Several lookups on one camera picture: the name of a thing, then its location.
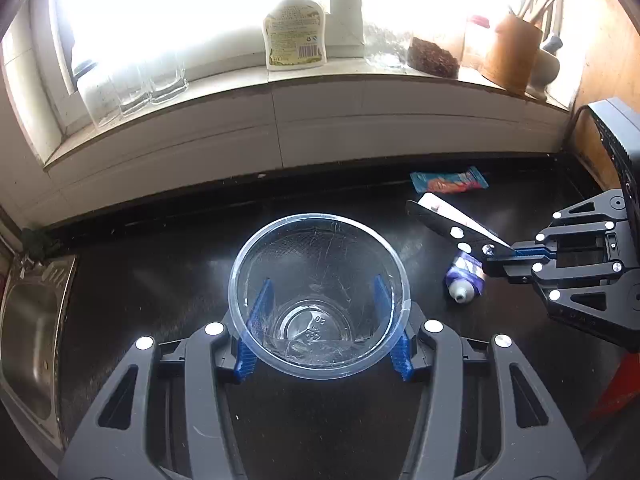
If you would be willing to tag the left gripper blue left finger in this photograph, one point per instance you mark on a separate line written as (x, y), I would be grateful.
(256, 325)

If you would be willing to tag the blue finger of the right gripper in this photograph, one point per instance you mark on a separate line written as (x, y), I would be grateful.
(517, 266)
(453, 224)

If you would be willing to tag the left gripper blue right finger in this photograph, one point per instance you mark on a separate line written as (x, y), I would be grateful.
(392, 313)

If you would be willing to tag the blue snack wrapper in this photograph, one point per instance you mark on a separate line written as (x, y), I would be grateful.
(468, 180)

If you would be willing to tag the purple toothpaste tube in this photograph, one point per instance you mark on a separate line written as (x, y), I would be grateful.
(465, 278)

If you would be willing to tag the clear plastic cup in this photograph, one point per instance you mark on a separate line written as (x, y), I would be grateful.
(322, 267)

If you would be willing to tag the red trash bin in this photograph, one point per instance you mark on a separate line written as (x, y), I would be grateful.
(622, 389)

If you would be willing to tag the steel kitchen sink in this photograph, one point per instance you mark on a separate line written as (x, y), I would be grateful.
(32, 316)

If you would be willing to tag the black framed wooden board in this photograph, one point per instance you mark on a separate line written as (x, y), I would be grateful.
(582, 139)

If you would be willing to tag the jar of brown contents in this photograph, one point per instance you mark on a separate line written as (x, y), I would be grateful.
(429, 58)

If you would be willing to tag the wooden utensil holder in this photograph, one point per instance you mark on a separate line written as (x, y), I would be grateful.
(510, 59)

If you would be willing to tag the white mortar and pestle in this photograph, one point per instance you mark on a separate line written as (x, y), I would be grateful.
(546, 68)

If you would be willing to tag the detergent bottle on sill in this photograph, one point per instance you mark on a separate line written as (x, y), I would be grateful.
(295, 35)

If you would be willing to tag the glass tumbler on sill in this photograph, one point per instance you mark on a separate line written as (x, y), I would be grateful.
(166, 77)

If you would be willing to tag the black camera box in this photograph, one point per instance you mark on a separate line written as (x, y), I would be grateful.
(618, 125)

